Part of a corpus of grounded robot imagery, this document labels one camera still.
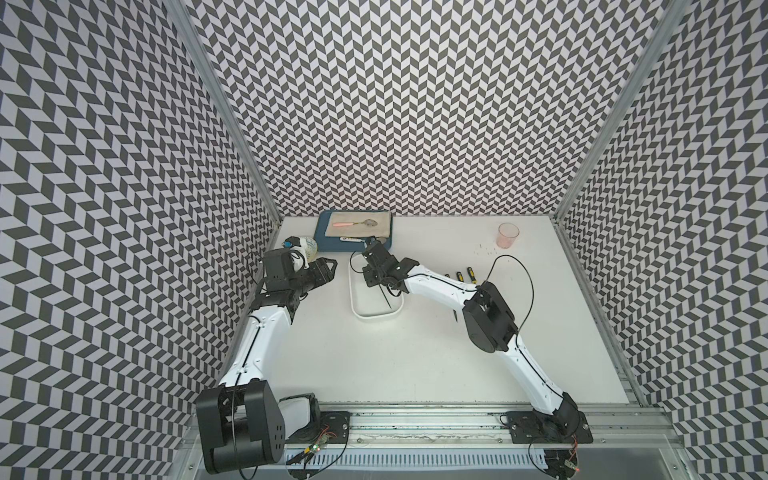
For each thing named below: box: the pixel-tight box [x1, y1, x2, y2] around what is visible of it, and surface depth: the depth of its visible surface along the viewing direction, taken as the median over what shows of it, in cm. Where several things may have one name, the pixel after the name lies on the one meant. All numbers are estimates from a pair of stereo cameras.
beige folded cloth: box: [325, 211, 392, 237], surface depth 118 cm
